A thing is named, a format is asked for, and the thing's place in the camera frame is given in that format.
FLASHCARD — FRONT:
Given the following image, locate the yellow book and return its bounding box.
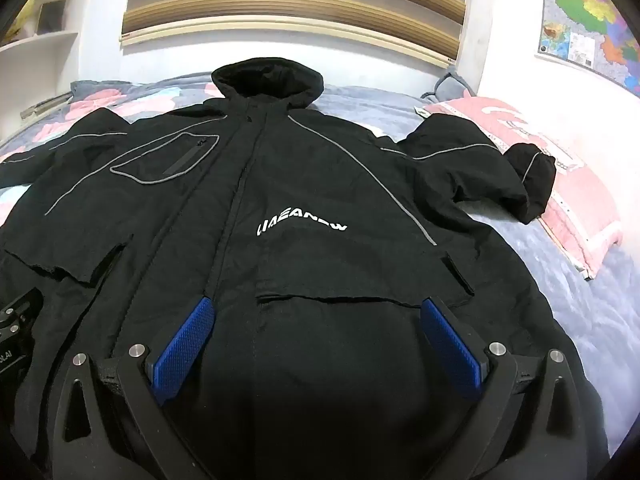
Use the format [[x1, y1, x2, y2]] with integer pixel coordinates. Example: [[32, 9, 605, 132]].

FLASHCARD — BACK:
[[0, 0, 40, 45]]

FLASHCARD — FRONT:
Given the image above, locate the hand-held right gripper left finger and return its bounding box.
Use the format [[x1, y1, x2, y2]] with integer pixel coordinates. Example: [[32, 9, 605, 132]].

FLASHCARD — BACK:
[[50, 296, 217, 480]]

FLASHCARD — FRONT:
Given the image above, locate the pink pillow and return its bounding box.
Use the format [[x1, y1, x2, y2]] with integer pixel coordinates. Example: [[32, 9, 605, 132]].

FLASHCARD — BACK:
[[415, 96, 623, 281]]

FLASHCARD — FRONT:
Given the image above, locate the colourful wall map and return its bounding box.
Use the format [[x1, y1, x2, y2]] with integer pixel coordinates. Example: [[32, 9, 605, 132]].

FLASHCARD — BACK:
[[535, 0, 640, 100]]

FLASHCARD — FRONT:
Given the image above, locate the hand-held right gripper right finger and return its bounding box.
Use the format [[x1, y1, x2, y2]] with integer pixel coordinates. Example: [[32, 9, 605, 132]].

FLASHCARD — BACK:
[[421, 296, 612, 480]]

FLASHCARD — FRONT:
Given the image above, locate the beige window blind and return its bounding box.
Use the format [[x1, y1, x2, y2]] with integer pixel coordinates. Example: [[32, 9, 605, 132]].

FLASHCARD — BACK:
[[120, 0, 483, 68]]

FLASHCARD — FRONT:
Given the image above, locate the black hooded jacket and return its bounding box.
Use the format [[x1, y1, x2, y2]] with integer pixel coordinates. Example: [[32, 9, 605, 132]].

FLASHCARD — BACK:
[[0, 57, 608, 480]]

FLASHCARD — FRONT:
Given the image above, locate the white bookshelf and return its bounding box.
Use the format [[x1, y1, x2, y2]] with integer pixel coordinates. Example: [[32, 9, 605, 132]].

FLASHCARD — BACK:
[[0, 0, 103, 128]]

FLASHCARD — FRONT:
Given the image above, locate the grey pillow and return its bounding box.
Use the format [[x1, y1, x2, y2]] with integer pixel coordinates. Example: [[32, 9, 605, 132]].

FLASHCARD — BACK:
[[420, 67, 482, 107]]

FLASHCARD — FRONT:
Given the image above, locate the floral grey blanket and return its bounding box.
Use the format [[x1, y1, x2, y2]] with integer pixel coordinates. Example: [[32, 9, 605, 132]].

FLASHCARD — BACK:
[[0, 72, 640, 461]]

